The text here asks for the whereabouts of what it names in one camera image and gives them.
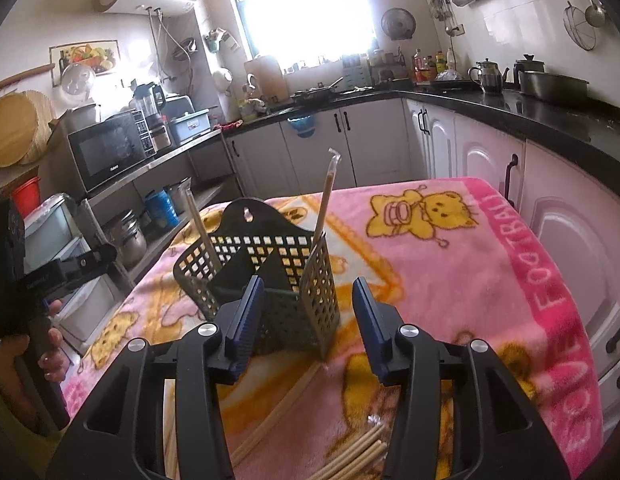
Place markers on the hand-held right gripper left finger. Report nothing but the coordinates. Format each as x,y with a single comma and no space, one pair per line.
244,322

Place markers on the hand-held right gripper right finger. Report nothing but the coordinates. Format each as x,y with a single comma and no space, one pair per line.
371,325

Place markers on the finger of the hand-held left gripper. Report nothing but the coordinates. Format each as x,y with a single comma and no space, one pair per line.
90,262

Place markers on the grey perforated utensil holder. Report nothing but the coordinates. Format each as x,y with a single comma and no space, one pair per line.
317,290

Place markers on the pile of bamboo chopsticks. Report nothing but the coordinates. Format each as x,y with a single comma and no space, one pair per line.
355,452

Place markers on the plastic bamboo chopstick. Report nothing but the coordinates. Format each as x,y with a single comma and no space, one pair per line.
324,195

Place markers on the person's left forearm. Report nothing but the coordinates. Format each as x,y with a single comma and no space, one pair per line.
10,442

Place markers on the person's left hand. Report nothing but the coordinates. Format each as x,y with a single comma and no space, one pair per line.
55,355

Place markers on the steel pot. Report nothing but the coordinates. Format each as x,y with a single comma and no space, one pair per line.
126,240

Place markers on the clear plastic storage box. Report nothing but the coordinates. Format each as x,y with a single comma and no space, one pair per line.
50,230

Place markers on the pink printed blanket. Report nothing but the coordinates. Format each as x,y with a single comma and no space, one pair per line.
440,280

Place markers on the red bucket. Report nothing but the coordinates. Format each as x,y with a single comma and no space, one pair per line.
27,195

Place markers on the blue canister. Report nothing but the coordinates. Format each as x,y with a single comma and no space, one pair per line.
161,209

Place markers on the glass jar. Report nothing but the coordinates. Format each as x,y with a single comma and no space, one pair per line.
179,195

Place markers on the black microwave oven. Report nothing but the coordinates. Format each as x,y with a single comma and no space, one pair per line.
107,150

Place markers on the metal shelf rack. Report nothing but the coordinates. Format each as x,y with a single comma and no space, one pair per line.
190,152

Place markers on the round wooden cutting board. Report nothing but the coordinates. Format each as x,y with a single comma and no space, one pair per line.
15,130

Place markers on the blender with black lid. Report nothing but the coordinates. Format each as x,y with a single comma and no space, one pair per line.
149,110

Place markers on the grey blue appliance box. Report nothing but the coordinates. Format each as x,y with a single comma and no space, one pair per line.
189,120

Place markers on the white lower kitchen cabinets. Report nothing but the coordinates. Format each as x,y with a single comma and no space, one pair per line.
380,145

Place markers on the round glass lid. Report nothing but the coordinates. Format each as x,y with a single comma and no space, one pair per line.
77,79

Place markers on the red patterned cloth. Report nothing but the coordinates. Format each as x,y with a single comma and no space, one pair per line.
227,126

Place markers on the wooden rolling pin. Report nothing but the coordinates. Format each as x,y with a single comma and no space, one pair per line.
20,80

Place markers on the blue hanging bag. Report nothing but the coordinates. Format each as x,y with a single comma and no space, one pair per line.
301,126

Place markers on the black frying pan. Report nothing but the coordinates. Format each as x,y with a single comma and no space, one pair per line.
315,94

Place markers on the beige cutting board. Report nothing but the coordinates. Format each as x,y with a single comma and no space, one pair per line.
265,77

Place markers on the group of condiment bottles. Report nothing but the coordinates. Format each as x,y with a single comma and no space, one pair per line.
432,67

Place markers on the steel teapot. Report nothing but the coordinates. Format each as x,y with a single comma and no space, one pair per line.
490,77

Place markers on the metal basin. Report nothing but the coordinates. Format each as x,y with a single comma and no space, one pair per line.
552,89

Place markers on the black kettle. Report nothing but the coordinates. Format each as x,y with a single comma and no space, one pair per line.
530,67

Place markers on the kitchen window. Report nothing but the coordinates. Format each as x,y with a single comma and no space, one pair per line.
300,10

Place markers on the steel ladle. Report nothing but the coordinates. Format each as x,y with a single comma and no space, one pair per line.
595,15

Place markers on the fruit wall poster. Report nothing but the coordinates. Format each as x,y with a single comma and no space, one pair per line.
85,55

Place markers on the white round wall object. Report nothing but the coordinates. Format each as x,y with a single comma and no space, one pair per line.
222,81

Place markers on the wall mounted holder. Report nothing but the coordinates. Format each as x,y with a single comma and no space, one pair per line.
222,40

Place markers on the small wall fan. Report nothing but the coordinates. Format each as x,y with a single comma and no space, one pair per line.
398,24

